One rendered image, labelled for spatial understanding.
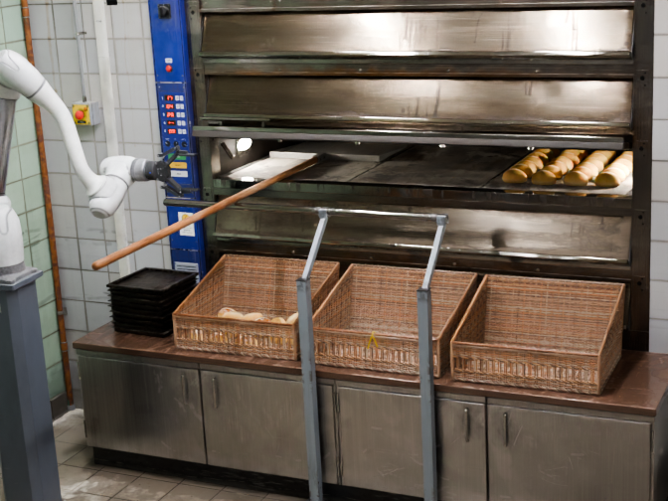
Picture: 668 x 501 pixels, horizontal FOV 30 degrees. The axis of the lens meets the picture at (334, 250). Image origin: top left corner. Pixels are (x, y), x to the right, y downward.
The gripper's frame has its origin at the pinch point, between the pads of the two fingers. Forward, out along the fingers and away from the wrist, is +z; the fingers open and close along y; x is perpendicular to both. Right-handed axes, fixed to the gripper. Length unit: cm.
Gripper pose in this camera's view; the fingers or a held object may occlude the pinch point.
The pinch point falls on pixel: (194, 172)
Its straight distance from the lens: 480.8
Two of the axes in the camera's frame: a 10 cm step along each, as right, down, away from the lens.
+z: 9.1, 0.7, -4.1
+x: -4.1, 2.6, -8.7
